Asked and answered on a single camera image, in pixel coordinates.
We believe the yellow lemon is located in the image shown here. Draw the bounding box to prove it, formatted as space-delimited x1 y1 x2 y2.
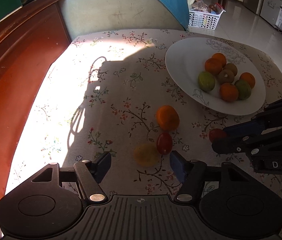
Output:
133 144 161 167

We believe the green lime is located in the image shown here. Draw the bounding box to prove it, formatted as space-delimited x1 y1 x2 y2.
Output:
235 79 251 100
198 72 215 92

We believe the dark red cherry tomato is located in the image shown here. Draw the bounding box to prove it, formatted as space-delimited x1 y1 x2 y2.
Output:
156 131 173 155

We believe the orange mandarin on cloth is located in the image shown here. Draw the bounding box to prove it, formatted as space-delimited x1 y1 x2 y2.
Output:
156 105 180 132

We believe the orange mandarin front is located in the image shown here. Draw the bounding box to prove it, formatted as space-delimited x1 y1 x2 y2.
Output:
219 83 239 102

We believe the orange mandarin right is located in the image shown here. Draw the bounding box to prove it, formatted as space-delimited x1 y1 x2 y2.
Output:
240 72 256 89

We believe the brown kiwi front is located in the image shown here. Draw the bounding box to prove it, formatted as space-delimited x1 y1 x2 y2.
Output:
217 69 235 85

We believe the brown kiwi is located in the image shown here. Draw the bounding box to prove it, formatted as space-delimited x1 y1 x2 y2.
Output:
223 63 238 76
217 69 235 85

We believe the floral beige tablecloth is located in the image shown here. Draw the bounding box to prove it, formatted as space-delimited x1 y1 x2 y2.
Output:
4 28 282 240

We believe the brown kiwi rear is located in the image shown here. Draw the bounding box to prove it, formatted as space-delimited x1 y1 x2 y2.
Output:
223 63 238 76

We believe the orange mandarin on plate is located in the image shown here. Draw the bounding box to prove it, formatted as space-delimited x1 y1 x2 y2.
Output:
204 58 223 76

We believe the orange mandarin rear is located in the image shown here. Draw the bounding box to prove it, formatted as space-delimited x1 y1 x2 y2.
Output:
211 53 227 67

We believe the white floral plate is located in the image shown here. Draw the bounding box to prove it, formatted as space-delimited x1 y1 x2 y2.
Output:
165 37 266 115

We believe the white perforated plastic basket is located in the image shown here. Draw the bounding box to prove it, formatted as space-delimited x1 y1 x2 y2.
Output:
188 9 225 30

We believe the red wooden side table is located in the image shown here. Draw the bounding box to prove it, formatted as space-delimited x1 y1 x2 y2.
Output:
0 0 71 199

